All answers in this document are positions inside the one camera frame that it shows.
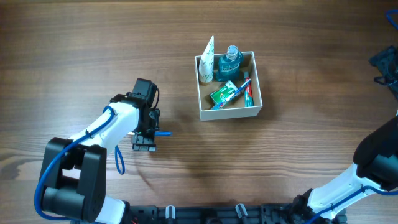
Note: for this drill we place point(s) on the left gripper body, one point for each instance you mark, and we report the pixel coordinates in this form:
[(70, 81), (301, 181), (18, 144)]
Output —
[(145, 134)]

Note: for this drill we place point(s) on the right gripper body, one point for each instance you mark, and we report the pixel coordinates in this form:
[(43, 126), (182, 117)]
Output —
[(387, 66)]

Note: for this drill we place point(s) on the blue disposable razor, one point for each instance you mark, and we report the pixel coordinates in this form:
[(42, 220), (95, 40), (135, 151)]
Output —
[(163, 133)]

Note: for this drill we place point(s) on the white leaf-print tube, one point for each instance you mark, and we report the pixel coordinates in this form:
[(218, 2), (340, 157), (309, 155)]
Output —
[(206, 66)]

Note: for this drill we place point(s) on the green soap packet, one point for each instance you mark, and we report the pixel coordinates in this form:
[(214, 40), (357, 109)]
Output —
[(224, 95)]

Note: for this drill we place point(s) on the blue white toothbrush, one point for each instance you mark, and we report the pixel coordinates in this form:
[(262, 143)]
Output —
[(229, 92)]

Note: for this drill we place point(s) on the blue mouthwash bottle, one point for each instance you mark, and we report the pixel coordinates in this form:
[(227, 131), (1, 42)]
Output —
[(228, 65)]

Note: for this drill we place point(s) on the green white toothpaste tube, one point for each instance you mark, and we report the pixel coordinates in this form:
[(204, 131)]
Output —
[(248, 91)]

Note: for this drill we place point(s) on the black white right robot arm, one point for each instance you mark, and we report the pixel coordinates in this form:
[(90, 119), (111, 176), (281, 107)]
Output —
[(373, 171)]

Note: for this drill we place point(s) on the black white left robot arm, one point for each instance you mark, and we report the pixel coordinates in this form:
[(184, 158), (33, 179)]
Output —
[(72, 182)]

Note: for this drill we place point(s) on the white cardboard box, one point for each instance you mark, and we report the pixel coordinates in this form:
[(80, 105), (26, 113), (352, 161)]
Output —
[(236, 108)]

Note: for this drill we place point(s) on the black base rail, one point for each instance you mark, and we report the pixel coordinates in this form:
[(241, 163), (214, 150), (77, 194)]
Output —
[(238, 214)]

